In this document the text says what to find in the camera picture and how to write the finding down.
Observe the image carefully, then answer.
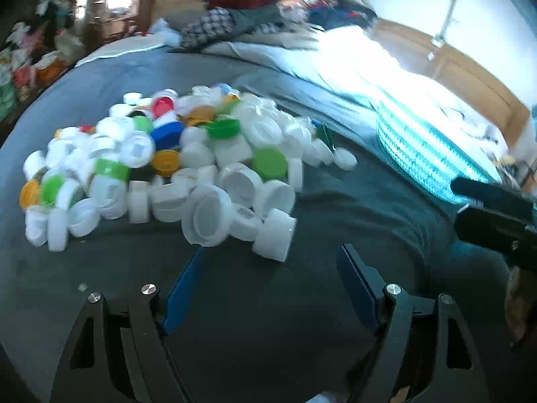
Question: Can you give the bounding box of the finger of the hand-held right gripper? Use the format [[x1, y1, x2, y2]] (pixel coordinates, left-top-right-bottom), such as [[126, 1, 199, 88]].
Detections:
[[450, 176, 535, 221], [454, 206, 537, 270]]

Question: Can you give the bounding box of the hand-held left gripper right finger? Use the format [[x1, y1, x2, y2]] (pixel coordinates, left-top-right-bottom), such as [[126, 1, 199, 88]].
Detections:
[[337, 243, 493, 403]]

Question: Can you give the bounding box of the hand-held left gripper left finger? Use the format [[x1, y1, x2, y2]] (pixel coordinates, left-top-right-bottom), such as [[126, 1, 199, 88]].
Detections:
[[50, 245, 207, 403]]

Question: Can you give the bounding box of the teal plastic basket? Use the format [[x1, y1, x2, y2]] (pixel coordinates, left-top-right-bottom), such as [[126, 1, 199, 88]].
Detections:
[[375, 92, 504, 206]]

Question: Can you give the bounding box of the pile of plastic bottle caps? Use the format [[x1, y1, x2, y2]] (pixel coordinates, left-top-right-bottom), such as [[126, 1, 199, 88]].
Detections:
[[19, 83, 358, 263]]

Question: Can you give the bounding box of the grey blue blanket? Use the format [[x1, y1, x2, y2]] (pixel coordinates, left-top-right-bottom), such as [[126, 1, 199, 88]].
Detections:
[[0, 44, 525, 403]]

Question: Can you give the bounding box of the wooden headboard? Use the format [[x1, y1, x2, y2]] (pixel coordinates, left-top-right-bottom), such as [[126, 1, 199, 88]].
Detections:
[[373, 19, 531, 152]]

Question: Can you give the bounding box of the white bed sheet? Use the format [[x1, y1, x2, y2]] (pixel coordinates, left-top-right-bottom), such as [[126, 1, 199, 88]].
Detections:
[[76, 25, 515, 164]]

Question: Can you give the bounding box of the shelf of colourful clutter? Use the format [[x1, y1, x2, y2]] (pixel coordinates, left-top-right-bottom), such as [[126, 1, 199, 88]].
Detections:
[[0, 0, 87, 122]]

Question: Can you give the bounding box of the pile of clothes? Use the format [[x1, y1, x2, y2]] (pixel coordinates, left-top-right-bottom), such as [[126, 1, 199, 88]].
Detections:
[[149, 0, 378, 49]]

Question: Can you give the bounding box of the white wall conduit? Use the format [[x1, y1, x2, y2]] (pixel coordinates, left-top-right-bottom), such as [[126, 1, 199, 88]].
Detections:
[[430, 0, 464, 49]]

